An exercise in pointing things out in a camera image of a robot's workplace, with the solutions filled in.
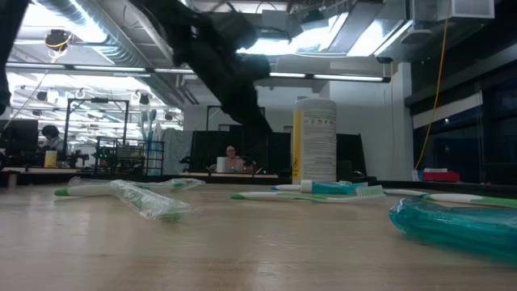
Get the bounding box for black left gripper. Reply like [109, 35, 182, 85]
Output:
[189, 46, 272, 133]

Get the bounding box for red plastic bin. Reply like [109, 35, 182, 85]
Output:
[418, 167, 461, 183]

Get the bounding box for black wire rack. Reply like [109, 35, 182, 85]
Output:
[93, 136, 165, 175]

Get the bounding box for black table edge strip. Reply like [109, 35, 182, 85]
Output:
[0, 171, 517, 200]

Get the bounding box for grey ceiling box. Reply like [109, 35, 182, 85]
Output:
[261, 10, 288, 36]

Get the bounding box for black metal rig frame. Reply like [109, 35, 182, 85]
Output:
[205, 103, 267, 133]
[62, 96, 131, 162]

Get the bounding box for long linear light fixture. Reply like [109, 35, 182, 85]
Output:
[6, 61, 392, 84]

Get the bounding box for black panel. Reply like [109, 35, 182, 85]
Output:
[337, 133, 367, 181]

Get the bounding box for black monitor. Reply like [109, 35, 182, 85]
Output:
[0, 118, 40, 167]

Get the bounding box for black partition screen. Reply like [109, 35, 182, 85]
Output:
[189, 129, 292, 175]

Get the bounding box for white ceiling vent unit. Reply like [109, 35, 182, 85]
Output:
[438, 0, 496, 21]

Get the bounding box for green white toothbrush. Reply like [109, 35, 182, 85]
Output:
[54, 183, 116, 198]
[422, 192, 517, 210]
[230, 184, 385, 204]

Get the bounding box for yellow hanging cable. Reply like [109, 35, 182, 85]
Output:
[414, 0, 452, 171]

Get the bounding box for person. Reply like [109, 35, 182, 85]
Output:
[40, 124, 65, 162]
[224, 145, 247, 174]

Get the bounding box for grey cloth cover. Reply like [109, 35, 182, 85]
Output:
[157, 128, 193, 175]

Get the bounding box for white wipes canister yellow label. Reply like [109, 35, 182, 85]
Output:
[292, 98, 338, 183]

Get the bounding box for teal wrapped toothbrush case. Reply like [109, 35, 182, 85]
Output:
[389, 196, 517, 266]

